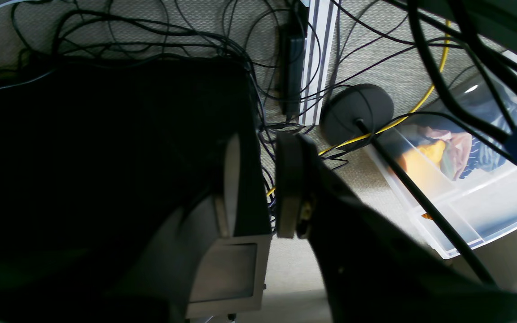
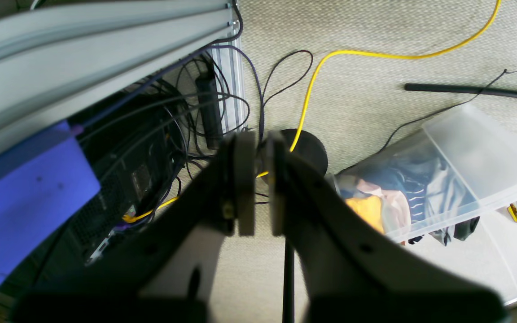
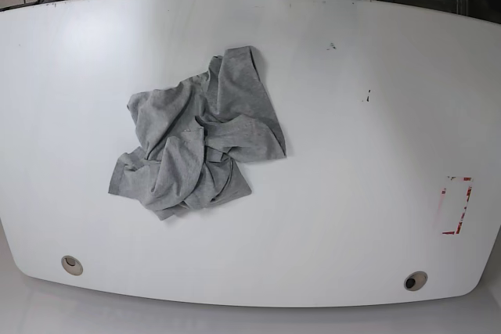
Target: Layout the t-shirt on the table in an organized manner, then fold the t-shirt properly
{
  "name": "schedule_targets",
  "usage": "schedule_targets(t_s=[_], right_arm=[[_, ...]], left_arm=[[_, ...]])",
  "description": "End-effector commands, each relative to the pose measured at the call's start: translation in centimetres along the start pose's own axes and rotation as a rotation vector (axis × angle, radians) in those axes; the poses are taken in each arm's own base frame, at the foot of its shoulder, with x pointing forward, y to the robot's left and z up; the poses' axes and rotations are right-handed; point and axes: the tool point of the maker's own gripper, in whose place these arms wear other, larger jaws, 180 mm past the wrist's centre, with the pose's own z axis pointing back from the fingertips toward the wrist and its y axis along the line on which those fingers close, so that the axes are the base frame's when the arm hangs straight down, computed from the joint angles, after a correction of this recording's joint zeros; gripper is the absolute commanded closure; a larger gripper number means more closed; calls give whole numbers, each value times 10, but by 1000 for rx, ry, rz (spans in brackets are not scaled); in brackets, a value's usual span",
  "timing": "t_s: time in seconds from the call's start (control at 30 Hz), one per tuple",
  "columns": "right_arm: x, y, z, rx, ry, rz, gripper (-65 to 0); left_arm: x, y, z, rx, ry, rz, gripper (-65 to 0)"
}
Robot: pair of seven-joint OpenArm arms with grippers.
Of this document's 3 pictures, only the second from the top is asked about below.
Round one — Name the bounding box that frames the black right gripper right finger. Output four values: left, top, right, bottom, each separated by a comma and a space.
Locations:
267, 131, 510, 323

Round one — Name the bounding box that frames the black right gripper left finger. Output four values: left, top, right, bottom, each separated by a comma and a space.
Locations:
12, 131, 256, 323

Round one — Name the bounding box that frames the black round stand base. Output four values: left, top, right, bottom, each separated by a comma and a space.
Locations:
258, 129, 329, 184

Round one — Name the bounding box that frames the clear plastic storage bin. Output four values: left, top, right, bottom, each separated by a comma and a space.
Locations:
329, 105, 517, 305

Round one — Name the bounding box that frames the blue foam block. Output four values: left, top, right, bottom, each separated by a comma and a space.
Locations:
0, 121, 100, 284

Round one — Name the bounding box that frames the black power strip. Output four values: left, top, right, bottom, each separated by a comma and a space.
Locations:
195, 71, 223, 149

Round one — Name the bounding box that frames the black tube on floor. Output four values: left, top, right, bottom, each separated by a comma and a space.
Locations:
403, 83, 517, 99

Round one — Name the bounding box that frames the yellow cable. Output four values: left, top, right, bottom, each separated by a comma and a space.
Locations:
123, 0, 502, 224

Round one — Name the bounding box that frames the aluminium frame rail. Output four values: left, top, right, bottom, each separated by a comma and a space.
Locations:
0, 0, 234, 154

